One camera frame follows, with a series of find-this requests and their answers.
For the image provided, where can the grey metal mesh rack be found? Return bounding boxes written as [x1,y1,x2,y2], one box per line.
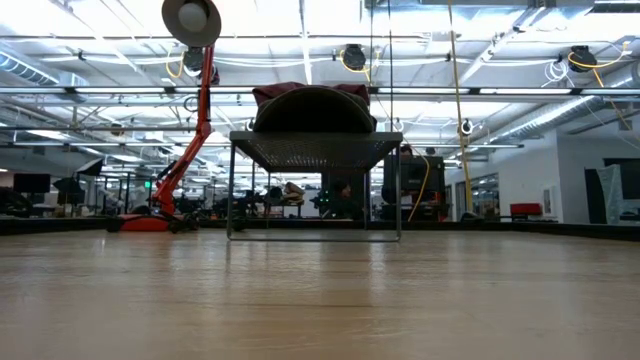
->
[226,130,404,243]

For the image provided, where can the maroon cap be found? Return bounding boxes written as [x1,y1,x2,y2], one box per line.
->
[251,81,374,119]

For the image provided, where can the red desk lamp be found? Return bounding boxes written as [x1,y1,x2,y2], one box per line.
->
[106,0,223,234]

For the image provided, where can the dark monitor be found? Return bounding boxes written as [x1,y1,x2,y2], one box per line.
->
[12,172,52,195]

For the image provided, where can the yellow curved cable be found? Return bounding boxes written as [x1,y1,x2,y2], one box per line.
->
[407,152,432,223]

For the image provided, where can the dark grey cap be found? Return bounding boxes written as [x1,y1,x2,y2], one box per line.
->
[252,85,378,134]

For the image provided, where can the black standing panel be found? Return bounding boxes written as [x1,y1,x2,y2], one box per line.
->
[583,157,640,225]

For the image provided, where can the tall black equipment rack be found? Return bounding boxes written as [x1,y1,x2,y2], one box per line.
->
[319,172,374,222]

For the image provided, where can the person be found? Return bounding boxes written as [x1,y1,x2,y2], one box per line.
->
[281,180,307,205]
[327,179,355,220]

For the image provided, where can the red box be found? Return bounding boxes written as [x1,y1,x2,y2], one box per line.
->
[509,202,544,218]

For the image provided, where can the yellow hanging cable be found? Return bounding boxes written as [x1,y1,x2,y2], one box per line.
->
[446,0,474,214]

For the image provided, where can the black ceiling cable reel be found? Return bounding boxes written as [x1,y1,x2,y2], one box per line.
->
[341,43,368,72]
[568,44,599,74]
[181,47,221,86]

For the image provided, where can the thin black hanging cable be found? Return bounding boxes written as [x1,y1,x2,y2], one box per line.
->
[388,0,394,133]
[368,0,374,87]

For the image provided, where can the black equipment cabinet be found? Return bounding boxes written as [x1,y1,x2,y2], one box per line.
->
[382,153,446,222]

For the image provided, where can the black softbox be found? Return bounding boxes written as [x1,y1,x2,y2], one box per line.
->
[75,157,105,177]

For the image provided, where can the black umbrella reflector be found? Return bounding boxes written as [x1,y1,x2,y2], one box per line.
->
[52,176,87,206]

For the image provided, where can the silver ventilation duct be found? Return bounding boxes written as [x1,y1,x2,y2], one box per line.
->
[492,74,640,147]
[0,49,62,87]

